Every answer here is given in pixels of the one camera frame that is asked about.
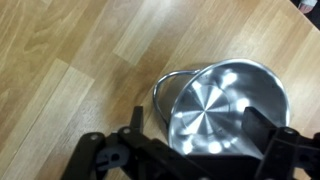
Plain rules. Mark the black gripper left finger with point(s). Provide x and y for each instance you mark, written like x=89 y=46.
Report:
x=110 y=156

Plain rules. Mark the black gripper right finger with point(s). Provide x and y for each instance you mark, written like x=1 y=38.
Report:
x=290 y=153

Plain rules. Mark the stainless steel pot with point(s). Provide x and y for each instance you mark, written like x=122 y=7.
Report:
x=213 y=110

